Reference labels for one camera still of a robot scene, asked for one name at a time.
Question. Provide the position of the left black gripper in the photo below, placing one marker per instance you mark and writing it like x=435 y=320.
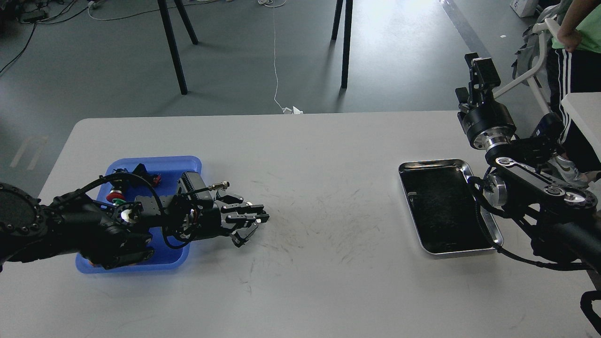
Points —
x=243 y=216

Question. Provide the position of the blue plastic tray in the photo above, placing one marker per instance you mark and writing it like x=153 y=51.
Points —
x=170 y=169

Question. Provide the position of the white side table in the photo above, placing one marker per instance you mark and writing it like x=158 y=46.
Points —
x=585 y=110

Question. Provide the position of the black stand leg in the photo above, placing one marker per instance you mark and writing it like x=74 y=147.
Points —
x=348 y=6
x=168 y=29

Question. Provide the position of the metal tray with black mat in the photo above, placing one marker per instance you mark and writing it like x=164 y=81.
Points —
x=443 y=209

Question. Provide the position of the red push button switch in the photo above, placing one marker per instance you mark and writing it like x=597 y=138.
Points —
x=118 y=191

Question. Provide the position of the black red connector part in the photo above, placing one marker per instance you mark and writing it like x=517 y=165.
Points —
x=153 y=179

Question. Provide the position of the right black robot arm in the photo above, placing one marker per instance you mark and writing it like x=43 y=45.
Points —
x=558 y=217

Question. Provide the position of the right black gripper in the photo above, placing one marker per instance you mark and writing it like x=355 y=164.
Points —
x=485 y=122

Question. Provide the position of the black stand leg left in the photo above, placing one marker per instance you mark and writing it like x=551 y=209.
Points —
x=168 y=29

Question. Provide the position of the white box on floor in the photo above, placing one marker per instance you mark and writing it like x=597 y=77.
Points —
x=523 y=8

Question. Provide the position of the black stand leg right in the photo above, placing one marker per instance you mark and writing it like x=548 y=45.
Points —
x=348 y=6

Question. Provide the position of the person in green shirt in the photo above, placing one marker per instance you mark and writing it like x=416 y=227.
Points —
x=573 y=66

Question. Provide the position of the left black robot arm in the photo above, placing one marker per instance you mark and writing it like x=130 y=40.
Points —
x=109 y=221

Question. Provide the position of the white chair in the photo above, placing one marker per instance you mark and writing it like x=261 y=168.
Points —
x=531 y=57

